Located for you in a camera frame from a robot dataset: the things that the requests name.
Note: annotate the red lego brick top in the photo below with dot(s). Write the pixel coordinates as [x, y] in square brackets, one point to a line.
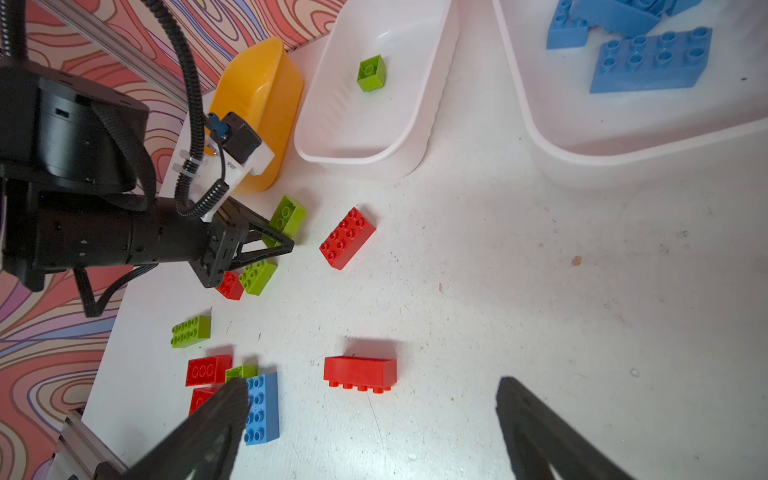
[346, 239]

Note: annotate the red lego brick cluster upper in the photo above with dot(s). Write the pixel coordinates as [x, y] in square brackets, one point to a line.
[208, 370]

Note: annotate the green lego brick top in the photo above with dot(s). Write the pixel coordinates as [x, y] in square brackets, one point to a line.
[288, 217]

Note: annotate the green lego brick cluster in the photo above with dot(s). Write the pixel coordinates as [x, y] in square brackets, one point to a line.
[243, 371]

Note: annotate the middle white plastic container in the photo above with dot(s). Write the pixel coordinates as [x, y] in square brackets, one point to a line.
[383, 134]

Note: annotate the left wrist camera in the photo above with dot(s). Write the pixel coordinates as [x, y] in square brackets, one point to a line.
[235, 151]

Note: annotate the small green lego brick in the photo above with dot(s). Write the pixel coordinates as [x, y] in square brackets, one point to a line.
[255, 277]

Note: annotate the red lego brick left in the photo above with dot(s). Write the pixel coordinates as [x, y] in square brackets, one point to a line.
[231, 287]

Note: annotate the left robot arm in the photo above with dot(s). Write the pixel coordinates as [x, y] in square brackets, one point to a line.
[78, 187]

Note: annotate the red lego brick on side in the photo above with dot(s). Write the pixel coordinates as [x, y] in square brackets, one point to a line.
[364, 374]

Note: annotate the right white plastic container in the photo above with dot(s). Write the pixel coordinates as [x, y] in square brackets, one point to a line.
[594, 141]

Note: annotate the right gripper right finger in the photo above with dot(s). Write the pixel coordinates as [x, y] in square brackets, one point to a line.
[540, 444]

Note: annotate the blue lego brick cluster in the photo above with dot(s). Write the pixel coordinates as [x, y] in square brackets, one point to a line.
[263, 421]

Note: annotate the red lego brick cluster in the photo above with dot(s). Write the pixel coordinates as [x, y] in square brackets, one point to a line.
[208, 370]
[200, 396]

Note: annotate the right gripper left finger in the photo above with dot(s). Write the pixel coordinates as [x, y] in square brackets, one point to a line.
[205, 445]

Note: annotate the white plastic container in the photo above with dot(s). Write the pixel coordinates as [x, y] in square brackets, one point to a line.
[383, 134]
[594, 141]

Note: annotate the tiny green lego brick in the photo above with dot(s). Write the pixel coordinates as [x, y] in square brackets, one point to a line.
[372, 74]

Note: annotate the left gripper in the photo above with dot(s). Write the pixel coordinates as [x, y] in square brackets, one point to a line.
[74, 231]

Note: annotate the red lego brick cluster lower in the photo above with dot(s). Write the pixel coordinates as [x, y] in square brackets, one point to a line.
[200, 396]

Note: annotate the yellow plastic container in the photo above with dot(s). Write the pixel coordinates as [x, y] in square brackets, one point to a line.
[263, 86]

